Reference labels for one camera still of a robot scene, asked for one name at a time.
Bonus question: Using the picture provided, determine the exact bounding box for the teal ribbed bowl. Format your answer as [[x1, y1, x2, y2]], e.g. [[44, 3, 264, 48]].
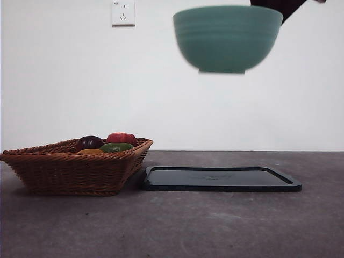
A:
[[173, 5, 284, 75]]

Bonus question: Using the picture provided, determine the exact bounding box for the dark rectangular tray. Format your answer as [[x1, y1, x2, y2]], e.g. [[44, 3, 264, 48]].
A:
[[137, 166, 303, 193]]

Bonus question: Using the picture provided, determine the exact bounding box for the red round fruit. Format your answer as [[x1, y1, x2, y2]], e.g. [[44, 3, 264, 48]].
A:
[[106, 132, 137, 147]]

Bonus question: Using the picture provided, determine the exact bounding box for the green oval fruit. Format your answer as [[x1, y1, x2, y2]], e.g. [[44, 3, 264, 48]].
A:
[[98, 142, 134, 154]]

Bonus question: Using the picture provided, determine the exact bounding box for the dark purple round fruit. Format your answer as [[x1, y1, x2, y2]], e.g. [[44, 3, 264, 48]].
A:
[[75, 135, 104, 153]]

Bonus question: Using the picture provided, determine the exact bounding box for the brown wicker basket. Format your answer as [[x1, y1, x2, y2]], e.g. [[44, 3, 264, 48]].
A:
[[0, 137, 154, 197]]

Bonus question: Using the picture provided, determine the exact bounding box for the white wall socket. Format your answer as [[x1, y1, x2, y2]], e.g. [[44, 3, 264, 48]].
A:
[[112, 1, 136, 27]]

